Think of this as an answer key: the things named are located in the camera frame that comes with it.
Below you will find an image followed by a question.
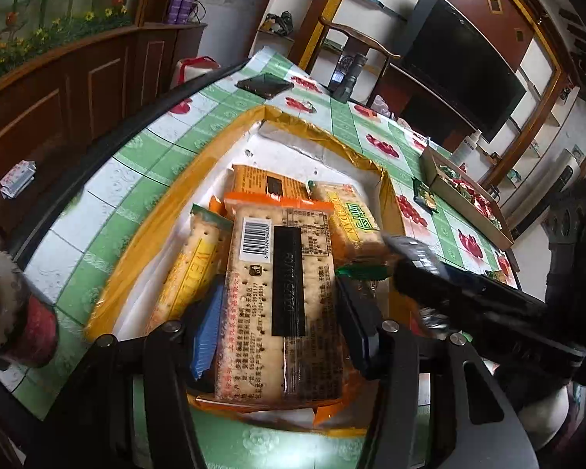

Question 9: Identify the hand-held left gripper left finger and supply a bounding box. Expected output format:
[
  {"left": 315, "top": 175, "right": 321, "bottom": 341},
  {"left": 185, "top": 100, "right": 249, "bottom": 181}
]
[{"left": 44, "top": 283, "right": 226, "bottom": 469}]

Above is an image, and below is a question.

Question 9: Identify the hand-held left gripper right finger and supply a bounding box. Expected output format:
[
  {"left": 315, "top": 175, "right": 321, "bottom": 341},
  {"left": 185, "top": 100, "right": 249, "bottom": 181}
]
[{"left": 336, "top": 276, "right": 540, "bottom": 469}]

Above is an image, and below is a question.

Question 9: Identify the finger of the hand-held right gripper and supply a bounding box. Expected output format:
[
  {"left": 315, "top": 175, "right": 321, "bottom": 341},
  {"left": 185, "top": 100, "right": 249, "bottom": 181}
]
[{"left": 393, "top": 255, "right": 472, "bottom": 327}]

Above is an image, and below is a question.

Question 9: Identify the plain green snack packet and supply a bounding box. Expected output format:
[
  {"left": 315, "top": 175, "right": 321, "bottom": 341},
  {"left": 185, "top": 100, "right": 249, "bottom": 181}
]
[{"left": 336, "top": 263, "right": 390, "bottom": 280}]

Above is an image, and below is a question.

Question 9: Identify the yellow cracker packet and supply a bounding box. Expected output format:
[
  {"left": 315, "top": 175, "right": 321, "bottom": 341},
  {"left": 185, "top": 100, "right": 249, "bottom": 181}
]
[{"left": 145, "top": 204, "right": 234, "bottom": 335}]

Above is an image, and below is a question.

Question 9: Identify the orange edged clear cracker packet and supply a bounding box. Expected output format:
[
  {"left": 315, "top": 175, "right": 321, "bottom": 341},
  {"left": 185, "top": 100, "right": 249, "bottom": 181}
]
[{"left": 214, "top": 192, "right": 369, "bottom": 408}]

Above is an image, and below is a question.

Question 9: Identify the green cracker packet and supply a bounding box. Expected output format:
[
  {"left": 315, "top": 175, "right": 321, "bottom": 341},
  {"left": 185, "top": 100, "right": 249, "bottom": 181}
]
[{"left": 309, "top": 182, "right": 390, "bottom": 261}]

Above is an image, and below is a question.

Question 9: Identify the orange barcode packet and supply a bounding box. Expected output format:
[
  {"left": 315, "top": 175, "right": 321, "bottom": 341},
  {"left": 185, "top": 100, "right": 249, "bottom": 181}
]
[{"left": 231, "top": 164, "right": 309, "bottom": 199}]

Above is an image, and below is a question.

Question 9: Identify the white foam box yellow tape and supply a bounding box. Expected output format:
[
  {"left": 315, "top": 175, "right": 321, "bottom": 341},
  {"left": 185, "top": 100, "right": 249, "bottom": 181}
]
[{"left": 84, "top": 104, "right": 407, "bottom": 448}]

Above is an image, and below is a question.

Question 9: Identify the cardboard box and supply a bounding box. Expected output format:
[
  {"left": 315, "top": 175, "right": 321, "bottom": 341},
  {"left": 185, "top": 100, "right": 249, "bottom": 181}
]
[{"left": 420, "top": 145, "right": 515, "bottom": 251}]

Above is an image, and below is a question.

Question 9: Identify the pile of red green packets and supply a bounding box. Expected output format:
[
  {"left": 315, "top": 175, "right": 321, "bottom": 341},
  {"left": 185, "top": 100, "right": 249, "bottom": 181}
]
[{"left": 437, "top": 163, "right": 504, "bottom": 228}]

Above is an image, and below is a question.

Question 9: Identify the white spray bottle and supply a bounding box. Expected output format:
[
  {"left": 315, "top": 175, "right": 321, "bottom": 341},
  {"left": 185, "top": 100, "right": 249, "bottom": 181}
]
[{"left": 452, "top": 128, "right": 482, "bottom": 167}]

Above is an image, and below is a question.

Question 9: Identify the green fruit print tablecloth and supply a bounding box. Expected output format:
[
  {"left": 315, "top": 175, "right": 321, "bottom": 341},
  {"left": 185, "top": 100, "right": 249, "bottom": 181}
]
[{"left": 17, "top": 46, "right": 523, "bottom": 469}]

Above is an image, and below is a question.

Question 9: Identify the red white fuzzy item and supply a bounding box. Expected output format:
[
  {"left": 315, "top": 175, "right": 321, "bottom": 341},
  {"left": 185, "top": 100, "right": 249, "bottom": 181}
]
[{"left": 0, "top": 249, "right": 60, "bottom": 369}]

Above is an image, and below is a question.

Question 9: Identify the brown television cabinet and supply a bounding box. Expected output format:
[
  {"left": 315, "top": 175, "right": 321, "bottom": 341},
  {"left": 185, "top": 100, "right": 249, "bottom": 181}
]
[{"left": 371, "top": 63, "right": 474, "bottom": 152}]

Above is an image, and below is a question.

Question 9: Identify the grey flashlight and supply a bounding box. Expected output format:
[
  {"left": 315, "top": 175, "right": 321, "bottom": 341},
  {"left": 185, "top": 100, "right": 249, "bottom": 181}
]
[{"left": 331, "top": 53, "right": 369, "bottom": 103}]

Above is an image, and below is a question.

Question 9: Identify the black television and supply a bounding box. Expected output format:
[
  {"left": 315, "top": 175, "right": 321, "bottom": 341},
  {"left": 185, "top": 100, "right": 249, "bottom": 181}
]
[{"left": 399, "top": 0, "right": 527, "bottom": 143}]

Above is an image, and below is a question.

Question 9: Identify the white tissue pack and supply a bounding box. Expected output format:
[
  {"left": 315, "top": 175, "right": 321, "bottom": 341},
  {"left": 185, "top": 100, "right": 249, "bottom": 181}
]
[{"left": 0, "top": 159, "right": 36, "bottom": 199}]

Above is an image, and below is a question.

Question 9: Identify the dark phone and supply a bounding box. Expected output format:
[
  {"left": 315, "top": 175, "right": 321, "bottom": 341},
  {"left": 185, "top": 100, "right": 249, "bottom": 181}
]
[{"left": 235, "top": 73, "right": 295, "bottom": 98}]

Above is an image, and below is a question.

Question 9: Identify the red and white bag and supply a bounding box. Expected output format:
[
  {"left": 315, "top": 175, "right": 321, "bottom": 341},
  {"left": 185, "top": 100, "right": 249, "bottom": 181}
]
[{"left": 175, "top": 57, "right": 222, "bottom": 90}]

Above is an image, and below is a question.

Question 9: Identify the wooden chair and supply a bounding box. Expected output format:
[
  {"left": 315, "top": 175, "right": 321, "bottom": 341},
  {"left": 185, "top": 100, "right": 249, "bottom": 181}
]
[{"left": 317, "top": 14, "right": 402, "bottom": 108}]

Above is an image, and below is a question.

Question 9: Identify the dark small gadget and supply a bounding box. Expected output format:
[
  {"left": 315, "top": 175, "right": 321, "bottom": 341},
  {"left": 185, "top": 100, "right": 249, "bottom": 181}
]
[{"left": 265, "top": 10, "right": 295, "bottom": 37}]

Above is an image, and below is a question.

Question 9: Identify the black metal frame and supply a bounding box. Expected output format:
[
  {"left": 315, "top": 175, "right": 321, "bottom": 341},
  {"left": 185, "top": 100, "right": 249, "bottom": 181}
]
[{"left": 542, "top": 163, "right": 586, "bottom": 304}]

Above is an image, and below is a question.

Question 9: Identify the wooden wall shelf unit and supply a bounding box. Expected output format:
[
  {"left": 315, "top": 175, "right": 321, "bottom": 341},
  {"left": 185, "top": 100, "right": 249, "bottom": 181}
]
[{"left": 479, "top": 24, "right": 567, "bottom": 191}]

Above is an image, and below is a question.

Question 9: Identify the flower wall mural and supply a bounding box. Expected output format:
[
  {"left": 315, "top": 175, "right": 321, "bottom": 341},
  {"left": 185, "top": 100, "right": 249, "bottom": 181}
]
[{"left": 0, "top": 0, "right": 142, "bottom": 89}]

